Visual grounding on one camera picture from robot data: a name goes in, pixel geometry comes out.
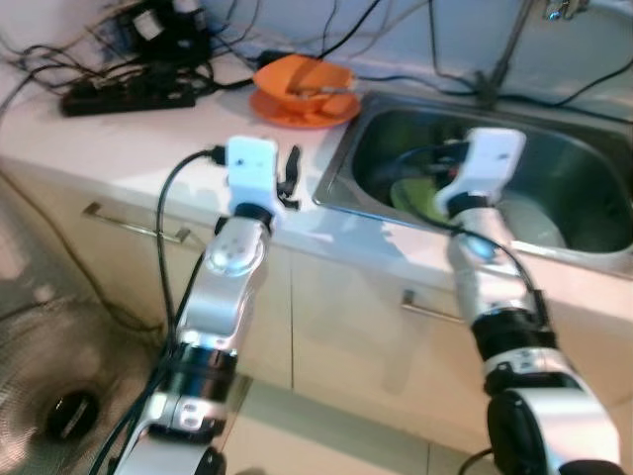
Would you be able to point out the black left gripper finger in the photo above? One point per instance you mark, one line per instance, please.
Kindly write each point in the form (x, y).
(293, 168)

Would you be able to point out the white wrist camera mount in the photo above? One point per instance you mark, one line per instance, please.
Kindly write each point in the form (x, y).
(249, 168)
(490, 163)

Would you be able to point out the orange plastic bowl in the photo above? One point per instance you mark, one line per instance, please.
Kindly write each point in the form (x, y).
(302, 74)

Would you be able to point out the black power strip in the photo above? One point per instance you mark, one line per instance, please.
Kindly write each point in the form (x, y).
(129, 96)

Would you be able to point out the orange plastic plate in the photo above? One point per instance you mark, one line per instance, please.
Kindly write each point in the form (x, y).
(297, 117)

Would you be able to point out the black power adapter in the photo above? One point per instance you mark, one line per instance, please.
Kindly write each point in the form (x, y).
(275, 54)

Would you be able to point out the metal fork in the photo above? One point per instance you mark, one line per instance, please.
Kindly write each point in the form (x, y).
(331, 90)

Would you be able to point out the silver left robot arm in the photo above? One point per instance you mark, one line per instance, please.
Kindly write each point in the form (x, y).
(223, 297)

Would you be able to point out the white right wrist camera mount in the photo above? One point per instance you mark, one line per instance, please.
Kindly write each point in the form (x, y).
(490, 163)

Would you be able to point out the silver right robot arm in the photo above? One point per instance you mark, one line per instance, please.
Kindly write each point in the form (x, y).
(495, 287)

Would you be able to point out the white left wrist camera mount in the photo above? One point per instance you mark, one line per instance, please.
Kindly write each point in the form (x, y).
(249, 168)

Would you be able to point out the stainless steel sink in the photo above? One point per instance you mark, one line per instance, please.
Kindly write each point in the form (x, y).
(574, 148)

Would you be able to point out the white plate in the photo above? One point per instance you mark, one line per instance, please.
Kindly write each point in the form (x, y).
(534, 223)

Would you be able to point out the black charger device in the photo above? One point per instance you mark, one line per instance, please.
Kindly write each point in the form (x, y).
(163, 30)

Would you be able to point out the metal faucet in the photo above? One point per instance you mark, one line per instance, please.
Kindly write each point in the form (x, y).
(499, 59)

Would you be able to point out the metal floor fan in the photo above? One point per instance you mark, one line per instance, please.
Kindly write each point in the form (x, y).
(59, 356)

